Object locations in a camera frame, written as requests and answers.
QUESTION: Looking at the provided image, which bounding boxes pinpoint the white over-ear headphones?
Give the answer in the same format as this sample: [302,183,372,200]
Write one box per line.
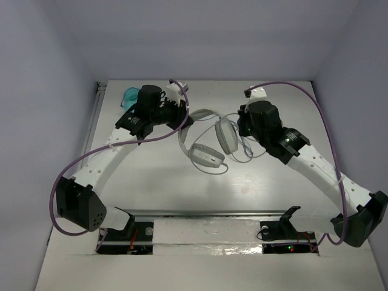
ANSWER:
[178,109,238,169]

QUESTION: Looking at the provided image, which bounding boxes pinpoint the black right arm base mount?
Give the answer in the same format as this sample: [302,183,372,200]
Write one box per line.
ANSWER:
[256,206,318,255]

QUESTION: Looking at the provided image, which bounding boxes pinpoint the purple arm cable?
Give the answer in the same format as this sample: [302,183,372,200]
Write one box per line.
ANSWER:
[50,79,191,252]
[244,81,348,252]

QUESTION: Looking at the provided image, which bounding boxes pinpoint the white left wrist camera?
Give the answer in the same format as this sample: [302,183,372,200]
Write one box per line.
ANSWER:
[165,82,189,105]

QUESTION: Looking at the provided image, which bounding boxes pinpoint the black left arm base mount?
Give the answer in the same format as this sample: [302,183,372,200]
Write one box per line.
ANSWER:
[96,214,154,255]

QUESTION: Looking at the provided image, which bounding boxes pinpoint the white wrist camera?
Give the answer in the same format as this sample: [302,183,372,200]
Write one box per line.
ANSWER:
[244,86,267,99]
[165,82,189,105]

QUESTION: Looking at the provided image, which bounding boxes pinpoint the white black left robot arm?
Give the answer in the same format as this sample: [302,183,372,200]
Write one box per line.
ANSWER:
[50,80,193,239]

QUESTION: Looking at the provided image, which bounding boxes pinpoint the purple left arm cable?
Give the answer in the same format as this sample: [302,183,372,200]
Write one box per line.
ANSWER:
[50,79,191,252]

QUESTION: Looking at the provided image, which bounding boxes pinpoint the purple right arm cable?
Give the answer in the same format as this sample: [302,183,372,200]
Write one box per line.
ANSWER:
[244,81,348,252]

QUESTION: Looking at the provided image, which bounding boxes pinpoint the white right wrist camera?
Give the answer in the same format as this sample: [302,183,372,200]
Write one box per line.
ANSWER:
[244,86,267,99]

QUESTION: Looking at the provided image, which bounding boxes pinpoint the teal cat-ear headphones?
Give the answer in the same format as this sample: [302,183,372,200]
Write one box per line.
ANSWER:
[120,87,139,112]

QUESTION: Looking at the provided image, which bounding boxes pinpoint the aluminium rail at table front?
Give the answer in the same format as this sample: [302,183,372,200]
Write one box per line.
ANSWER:
[127,207,334,219]

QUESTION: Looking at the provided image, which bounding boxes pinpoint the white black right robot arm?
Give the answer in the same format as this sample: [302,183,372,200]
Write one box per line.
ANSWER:
[238,101,387,247]

